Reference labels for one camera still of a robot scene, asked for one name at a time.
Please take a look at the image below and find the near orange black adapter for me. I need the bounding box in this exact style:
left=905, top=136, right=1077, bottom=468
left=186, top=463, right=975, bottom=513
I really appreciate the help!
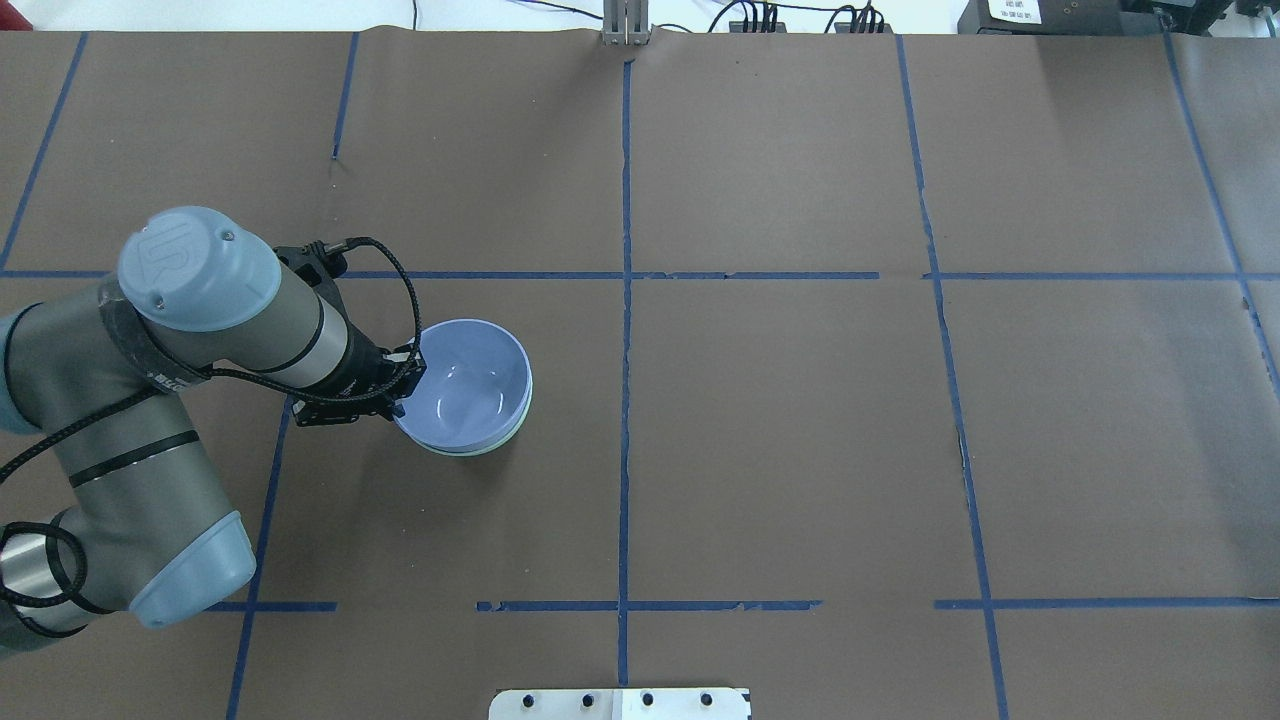
left=824, top=3, right=893, bottom=35

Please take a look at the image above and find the blue bowl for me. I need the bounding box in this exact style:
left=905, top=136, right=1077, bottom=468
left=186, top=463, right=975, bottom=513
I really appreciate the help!
left=402, top=319, right=534, bottom=411

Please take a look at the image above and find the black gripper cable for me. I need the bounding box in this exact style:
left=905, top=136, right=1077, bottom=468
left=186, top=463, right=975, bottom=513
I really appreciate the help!
left=0, top=236, right=426, bottom=641

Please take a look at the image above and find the far orange black adapter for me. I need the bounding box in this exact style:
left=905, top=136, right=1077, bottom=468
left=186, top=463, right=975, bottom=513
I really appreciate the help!
left=717, top=1, right=787, bottom=35

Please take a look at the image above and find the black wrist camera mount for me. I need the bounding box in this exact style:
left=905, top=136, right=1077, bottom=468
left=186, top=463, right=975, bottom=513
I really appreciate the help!
left=271, top=241, right=349, bottom=309

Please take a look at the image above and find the orange black adapter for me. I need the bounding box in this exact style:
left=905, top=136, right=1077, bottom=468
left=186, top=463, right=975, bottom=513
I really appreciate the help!
left=824, top=3, right=893, bottom=35
left=717, top=1, right=787, bottom=35

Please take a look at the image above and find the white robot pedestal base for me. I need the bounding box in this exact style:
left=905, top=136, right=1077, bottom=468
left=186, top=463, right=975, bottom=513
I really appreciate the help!
left=488, top=687, right=753, bottom=719

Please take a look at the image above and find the aluminium frame post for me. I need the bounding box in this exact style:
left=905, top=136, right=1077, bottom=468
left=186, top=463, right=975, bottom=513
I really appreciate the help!
left=602, top=0, right=653, bottom=47

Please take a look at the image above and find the black computer box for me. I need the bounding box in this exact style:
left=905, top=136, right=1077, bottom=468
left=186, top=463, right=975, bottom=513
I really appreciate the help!
left=956, top=1, right=1233, bottom=37

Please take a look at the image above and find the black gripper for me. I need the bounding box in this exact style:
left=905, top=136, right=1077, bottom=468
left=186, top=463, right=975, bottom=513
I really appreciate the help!
left=291, top=334, right=425, bottom=427

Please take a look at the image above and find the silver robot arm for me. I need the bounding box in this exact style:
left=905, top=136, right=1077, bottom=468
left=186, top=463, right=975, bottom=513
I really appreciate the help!
left=3, top=206, right=424, bottom=657

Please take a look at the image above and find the green bowl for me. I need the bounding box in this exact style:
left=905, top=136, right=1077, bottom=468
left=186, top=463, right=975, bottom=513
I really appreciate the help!
left=394, top=400, right=532, bottom=457

